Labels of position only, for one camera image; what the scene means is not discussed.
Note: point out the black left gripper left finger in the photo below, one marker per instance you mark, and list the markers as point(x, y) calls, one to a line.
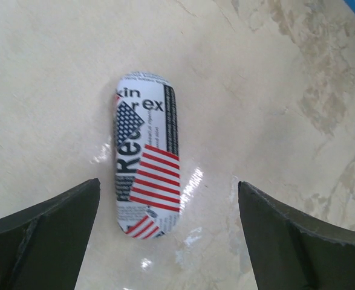
point(43, 246)

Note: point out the printed glasses case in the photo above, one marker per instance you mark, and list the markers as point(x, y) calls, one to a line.
point(147, 176)

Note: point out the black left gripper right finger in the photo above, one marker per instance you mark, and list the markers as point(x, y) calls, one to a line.
point(290, 249)

